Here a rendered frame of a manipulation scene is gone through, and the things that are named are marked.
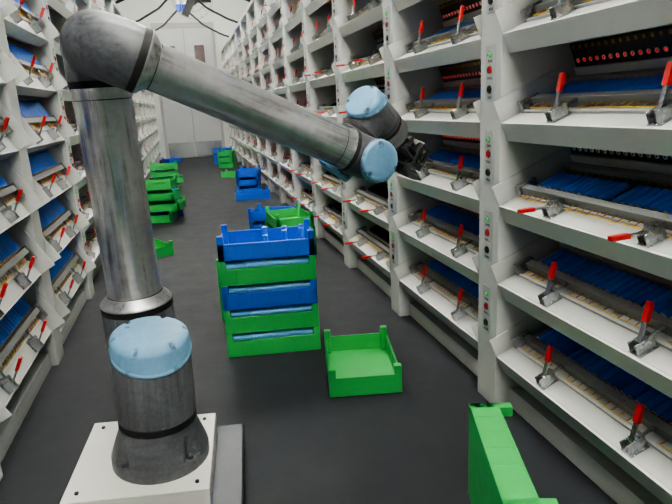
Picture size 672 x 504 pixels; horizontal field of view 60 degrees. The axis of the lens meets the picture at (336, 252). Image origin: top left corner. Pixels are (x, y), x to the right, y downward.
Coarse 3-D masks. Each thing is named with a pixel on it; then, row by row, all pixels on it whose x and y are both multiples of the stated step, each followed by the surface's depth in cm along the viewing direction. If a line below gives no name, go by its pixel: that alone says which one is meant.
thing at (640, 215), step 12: (528, 192) 131; (540, 192) 126; (552, 192) 123; (564, 192) 120; (576, 204) 115; (588, 204) 111; (600, 204) 108; (612, 204) 106; (624, 216) 103; (636, 216) 100; (648, 216) 97; (660, 216) 95
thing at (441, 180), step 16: (432, 144) 202; (448, 144) 197; (464, 144) 185; (448, 160) 182; (464, 160) 174; (400, 176) 198; (432, 176) 181; (448, 176) 171; (464, 176) 158; (432, 192) 175; (448, 192) 162; (464, 192) 155; (464, 208) 157
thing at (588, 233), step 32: (544, 160) 136; (576, 160) 132; (608, 160) 122; (512, 192) 135; (512, 224) 134; (544, 224) 119; (576, 224) 111; (608, 224) 105; (608, 256) 103; (640, 256) 94
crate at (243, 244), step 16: (224, 224) 196; (304, 224) 197; (224, 240) 196; (240, 240) 198; (256, 240) 199; (272, 240) 199; (288, 240) 180; (304, 240) 180; (224, 256) 179; (240, 256) 179; (256, 256) 180; (272, 256) 180; (288, 256) 181
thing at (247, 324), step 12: (228, 312) 183; (300, 312) 186; (312, 312) 186; (228, 324) 184; (240, 324) 185; (252, 324) 185; (264, 324) 186; (276, 324) 186; (288, 324) 186; (300, 324) 187; (312, 324) 187
